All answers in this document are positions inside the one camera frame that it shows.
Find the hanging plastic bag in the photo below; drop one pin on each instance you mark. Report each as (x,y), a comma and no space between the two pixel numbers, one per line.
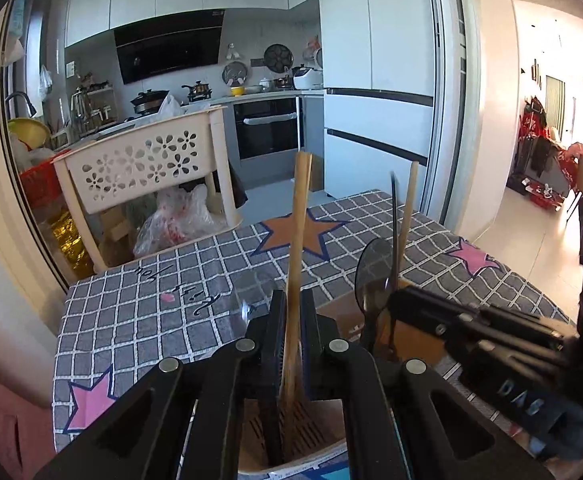
(45,80)

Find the black wok with lid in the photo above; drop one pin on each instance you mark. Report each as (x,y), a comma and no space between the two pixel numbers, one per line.
(149,102)

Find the yellow basin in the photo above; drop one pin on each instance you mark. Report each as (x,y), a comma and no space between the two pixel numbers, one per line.
(28,130)

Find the kitchen faucet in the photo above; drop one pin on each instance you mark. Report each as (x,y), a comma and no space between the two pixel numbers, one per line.
(21,100)

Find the yellow bowl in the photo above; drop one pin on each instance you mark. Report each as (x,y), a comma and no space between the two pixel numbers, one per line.
(237,91)

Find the gold foil package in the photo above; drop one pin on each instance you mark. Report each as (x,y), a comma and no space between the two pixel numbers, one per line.
(71,240)

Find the white plastic utensil holder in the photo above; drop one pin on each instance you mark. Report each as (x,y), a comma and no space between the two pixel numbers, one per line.
(321,430)

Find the black range hood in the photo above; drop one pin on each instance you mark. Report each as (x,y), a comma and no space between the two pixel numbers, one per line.
(171,45)

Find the small cooking pot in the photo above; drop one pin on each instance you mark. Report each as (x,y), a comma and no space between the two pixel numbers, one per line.
(199,91)

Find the black built-in oven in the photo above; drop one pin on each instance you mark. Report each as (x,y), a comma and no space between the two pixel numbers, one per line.
(266,130)

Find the grey checked tablecloth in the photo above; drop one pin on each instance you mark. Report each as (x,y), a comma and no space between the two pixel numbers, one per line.
(146,310)

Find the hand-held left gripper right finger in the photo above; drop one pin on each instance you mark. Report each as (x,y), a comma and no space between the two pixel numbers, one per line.
(371,410)

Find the plain wooden chopstick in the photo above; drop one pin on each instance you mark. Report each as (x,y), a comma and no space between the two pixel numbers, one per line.
(409,210)
(296,240)

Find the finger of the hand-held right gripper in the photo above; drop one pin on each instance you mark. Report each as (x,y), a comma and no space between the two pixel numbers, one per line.
(446,317)
(511,352)

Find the white rice cooker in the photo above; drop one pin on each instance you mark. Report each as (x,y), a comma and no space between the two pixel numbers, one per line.
(307,79)

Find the round black pan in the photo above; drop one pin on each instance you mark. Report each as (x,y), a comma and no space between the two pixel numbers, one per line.
(278,57)

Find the white refrigerator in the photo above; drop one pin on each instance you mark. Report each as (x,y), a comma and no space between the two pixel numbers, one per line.
(371,35)

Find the white plastic bag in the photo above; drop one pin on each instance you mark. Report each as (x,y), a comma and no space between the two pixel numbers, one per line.
(171,106)

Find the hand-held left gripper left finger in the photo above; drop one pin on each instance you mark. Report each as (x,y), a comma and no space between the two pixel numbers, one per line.
(211,390)

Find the clear plastic bag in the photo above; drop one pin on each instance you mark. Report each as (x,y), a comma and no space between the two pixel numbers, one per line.
(181,220)

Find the beige flower-cutout storage cart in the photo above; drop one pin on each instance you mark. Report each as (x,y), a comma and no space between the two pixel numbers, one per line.
(121,170)

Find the red plastic basket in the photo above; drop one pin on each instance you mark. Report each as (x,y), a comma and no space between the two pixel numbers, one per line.
(41,182)

